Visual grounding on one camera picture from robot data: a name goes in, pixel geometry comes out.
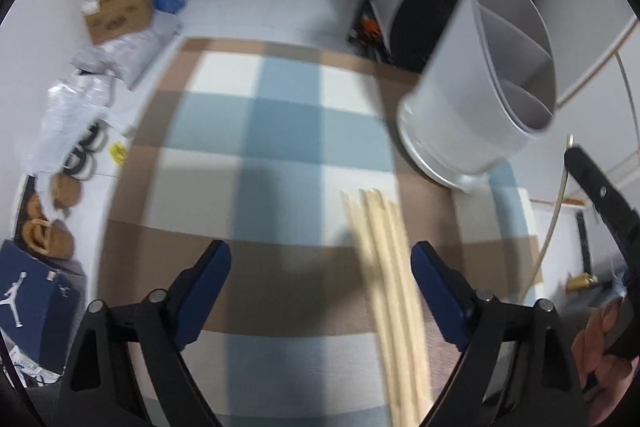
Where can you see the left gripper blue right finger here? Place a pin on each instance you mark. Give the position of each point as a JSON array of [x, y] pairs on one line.
[[515, 366]]

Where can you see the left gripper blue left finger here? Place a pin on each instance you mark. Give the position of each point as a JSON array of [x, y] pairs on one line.
[[99, 386]]

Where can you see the wooden chopstick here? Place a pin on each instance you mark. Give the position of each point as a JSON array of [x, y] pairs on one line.
[[403, 301], [405, 371], [412, 315], [367, 226]]

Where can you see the person's right hand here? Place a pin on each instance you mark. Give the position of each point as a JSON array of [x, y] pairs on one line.
[[614, 375]]

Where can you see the blue jordan shoe box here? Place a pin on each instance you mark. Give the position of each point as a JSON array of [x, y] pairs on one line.
[[38, 307]]

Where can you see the brown slipper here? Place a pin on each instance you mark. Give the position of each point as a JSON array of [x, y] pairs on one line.
[[66, 191], [48, 239]]

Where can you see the white utensil holder cup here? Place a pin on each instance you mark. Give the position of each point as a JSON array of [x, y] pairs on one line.
[[488, 89]]

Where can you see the black white sneaker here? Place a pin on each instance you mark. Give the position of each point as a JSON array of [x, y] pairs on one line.
[[80, 165], [93, 139]]

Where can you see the checkered blue brown mat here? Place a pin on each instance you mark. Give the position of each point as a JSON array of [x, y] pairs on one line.
[[257, 144]]

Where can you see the clear plastic bag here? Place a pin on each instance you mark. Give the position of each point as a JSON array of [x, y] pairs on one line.
[[74, 104]]

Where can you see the grey plastic mailer bag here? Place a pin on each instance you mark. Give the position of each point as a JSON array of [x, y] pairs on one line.
[[127, 57]]

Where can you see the brown cardboard box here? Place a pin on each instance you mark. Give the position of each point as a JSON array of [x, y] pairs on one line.
[[109, 19]]

